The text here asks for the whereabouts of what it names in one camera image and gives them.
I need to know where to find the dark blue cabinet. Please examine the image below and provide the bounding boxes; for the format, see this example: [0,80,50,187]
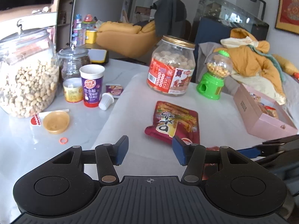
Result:
[190,17,269,50]

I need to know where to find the dark jacket on stand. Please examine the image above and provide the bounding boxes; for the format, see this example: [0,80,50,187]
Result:
[152,0,187,38]

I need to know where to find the yellow armchair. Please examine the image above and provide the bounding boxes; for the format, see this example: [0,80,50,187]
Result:
[96,21,161,58]

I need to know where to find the glass fish tank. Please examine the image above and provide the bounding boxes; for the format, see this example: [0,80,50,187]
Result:
[194,0,269,30]

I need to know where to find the framed red picture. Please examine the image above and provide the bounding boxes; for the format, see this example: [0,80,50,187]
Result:
[275,0,299,34]

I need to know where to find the small purple sachet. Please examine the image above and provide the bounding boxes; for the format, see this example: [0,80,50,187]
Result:
[105,84,124,98]

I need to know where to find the purple drink cup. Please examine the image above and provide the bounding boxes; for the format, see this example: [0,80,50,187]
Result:
[80,64,105,108]

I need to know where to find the yellow black tablet case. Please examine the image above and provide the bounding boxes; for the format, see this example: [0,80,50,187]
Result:
[88,49,109,65]

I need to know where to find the dark red snack bag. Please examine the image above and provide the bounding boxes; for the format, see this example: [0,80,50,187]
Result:
[144,101,200,145]

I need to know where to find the red white wrapper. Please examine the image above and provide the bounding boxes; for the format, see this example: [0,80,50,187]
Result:
[30,109,70,126]

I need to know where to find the small dark glass jar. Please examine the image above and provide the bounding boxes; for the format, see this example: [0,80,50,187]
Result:
[57,45,91,81]

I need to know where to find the green candy dispenser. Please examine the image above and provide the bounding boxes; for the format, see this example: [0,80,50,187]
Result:
[196,50,233,100]

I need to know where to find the orange plastic lid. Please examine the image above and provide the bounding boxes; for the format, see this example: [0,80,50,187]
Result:
[43,111,70,135]

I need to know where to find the colourful bottles on shelf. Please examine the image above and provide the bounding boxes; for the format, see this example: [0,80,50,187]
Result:
[71,14,97,46]

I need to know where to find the pink cardboard box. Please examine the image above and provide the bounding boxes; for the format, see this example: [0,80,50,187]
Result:
[234,84,298,140]

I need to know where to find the small yellow pudding cup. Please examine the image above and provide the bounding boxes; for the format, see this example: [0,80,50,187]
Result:
[63,77,84,103]

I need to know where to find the clear jar red label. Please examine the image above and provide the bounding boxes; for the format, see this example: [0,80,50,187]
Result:
[147,35,196,96]

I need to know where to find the white table cloth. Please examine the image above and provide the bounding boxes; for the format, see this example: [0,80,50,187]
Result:
[91,72,281,180]

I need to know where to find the red cartoon snack bag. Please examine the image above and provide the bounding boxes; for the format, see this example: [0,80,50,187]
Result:
[250,93,279,119]

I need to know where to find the orange and cream blanket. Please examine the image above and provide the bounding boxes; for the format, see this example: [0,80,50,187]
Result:
[214,28,298,105]

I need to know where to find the large glass peanut jar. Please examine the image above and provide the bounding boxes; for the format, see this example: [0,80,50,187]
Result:
[1,21,60,118]

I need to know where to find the small white creamer cup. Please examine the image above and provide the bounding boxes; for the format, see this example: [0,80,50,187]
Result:
[99,93,115,111]

